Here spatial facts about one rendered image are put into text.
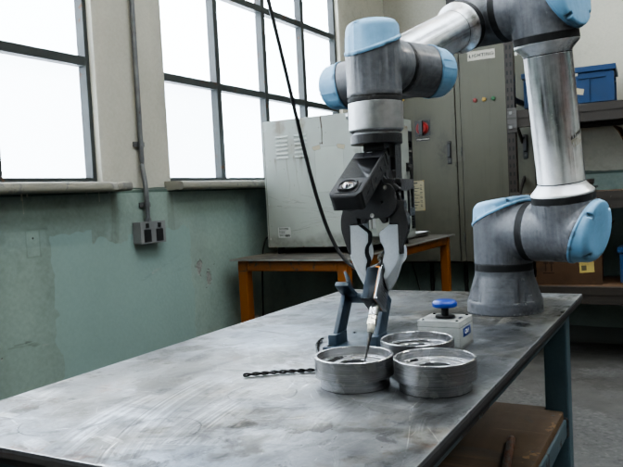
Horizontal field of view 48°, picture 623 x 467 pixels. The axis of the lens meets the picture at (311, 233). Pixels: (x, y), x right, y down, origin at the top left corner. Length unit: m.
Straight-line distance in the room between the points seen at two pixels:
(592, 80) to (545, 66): 3.12
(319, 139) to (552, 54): 2.10
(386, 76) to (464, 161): 3.90
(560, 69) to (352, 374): 0.71
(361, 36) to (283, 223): 2.51
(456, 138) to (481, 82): 0.39
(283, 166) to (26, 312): 1.45
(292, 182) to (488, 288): 2.07
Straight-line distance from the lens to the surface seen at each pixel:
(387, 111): 0.95
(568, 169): 1.36
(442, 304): 1.15
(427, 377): 0.88
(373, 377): 0.91
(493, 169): 4.79
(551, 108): 1.35
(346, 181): 0.90
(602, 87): 4.46
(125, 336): 2.88
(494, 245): 1.43
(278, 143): 3.43
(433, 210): 4.90
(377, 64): 0.96
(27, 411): 0.98
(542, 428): 1.58
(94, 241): 2.74
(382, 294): 0.95
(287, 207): 3.41
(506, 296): 1.43
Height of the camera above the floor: 1.05
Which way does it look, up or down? 3 degrees down
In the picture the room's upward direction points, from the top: 3 degrees counter-clockwise
